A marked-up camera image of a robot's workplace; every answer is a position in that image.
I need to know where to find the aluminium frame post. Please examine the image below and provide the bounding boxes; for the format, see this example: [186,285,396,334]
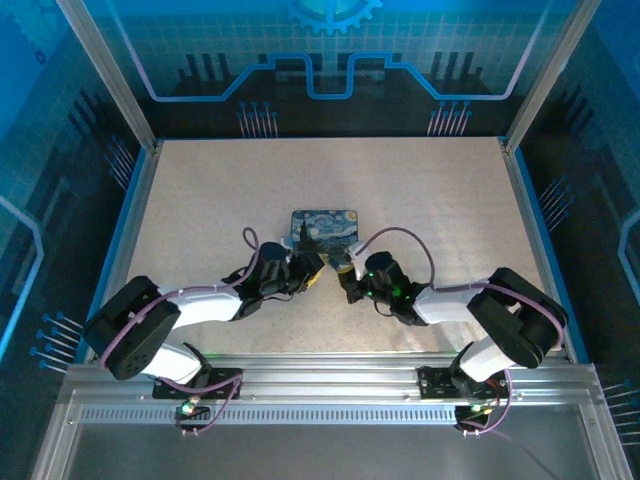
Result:
[55,0,162,152]
[501,0,604,154]

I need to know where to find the starry night painted box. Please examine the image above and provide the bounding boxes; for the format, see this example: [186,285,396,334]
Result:
[290,208,362,266]

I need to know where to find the aluminium side rail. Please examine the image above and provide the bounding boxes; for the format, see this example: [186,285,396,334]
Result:
[499,139,581,361]
[82,142,164,362]

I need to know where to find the slotted aluminium cable duct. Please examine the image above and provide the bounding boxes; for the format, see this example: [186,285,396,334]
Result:
[79,404,459,426]

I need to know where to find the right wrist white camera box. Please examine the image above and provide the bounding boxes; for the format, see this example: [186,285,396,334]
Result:
[347,241,372,281]

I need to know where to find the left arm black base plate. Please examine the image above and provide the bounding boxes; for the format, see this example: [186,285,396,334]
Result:
[152,367,245,401]

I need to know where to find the aluminium mounting rail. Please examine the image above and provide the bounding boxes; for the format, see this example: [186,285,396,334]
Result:
[64,351,601,407]

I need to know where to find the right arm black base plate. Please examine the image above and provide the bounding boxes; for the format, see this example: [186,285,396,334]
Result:
[417,364,511,401]

